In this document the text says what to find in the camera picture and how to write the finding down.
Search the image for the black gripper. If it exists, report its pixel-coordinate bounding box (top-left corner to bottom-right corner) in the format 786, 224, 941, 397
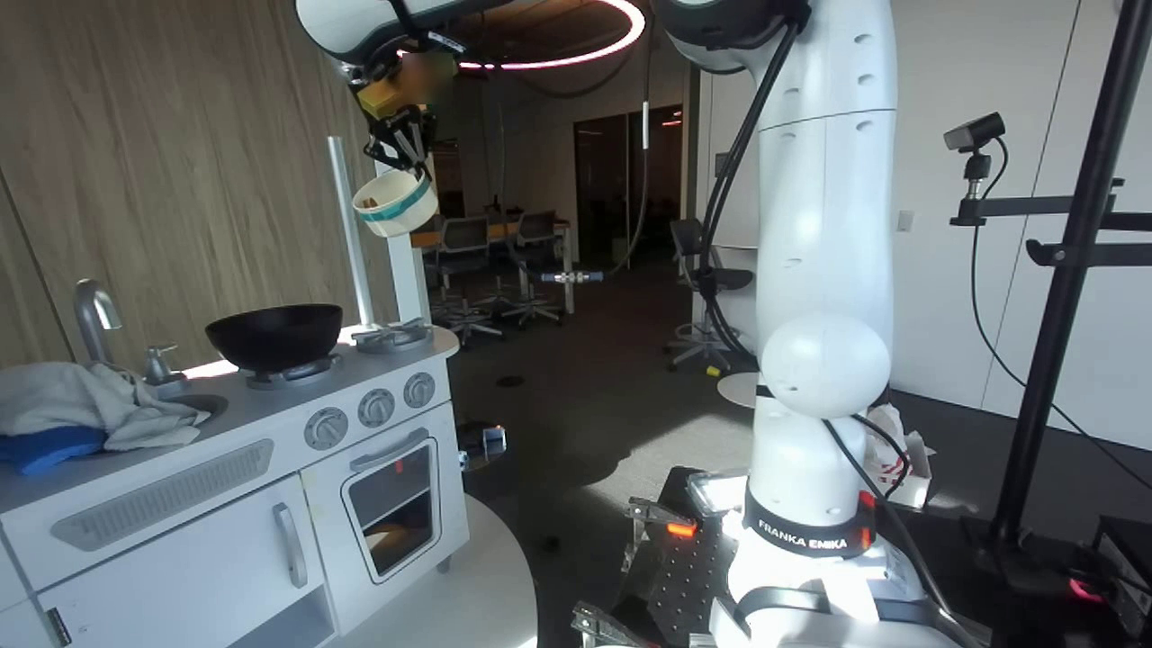
360, 101, 438, 185

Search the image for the white pot with teal band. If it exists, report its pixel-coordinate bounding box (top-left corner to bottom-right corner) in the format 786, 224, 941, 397
349, 167, 443, 242

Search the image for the black bowl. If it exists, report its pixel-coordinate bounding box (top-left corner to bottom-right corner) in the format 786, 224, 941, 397
201, 299, 347, 379

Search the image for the dark office chair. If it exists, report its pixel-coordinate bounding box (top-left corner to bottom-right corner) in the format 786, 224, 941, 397
495, 204, 576, 330
429, 212, 506, 341

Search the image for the silver toy faucet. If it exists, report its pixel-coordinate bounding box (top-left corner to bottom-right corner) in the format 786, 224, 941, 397
73, 273, 127, 372

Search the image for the white cloth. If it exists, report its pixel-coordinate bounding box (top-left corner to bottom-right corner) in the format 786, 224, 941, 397
0, 361, 217, 458

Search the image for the blue cloth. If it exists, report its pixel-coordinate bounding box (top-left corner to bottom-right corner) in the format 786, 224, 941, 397
0, 421, 111, 479

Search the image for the white crumpled bag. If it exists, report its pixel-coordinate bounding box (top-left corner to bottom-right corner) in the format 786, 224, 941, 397
852, 401, 943, 516

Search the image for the tan wrist camera mount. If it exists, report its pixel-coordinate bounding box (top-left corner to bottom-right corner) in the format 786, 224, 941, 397
354, 53, 463, 121

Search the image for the round ceiling ring light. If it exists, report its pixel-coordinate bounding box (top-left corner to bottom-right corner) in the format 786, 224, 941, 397
393, 0, 650, 75

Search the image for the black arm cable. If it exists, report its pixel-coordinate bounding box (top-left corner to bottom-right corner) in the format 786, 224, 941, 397
690, 6, 809, 357

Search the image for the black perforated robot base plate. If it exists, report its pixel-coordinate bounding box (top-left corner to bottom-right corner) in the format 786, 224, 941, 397
573, 459, 969, 648

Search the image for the black camera on stand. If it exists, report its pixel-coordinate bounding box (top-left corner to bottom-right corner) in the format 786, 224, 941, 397
941, 108, 1013, 159

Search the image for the thin black camera cable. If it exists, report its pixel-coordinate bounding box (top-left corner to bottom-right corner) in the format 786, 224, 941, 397
966, 135, 1152, 497

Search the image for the black base cable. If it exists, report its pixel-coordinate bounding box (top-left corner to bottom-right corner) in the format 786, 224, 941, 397
816, 410, 969, 648

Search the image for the black metal camera stand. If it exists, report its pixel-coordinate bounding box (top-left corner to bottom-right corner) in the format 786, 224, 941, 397
947, 0, 1152, 585

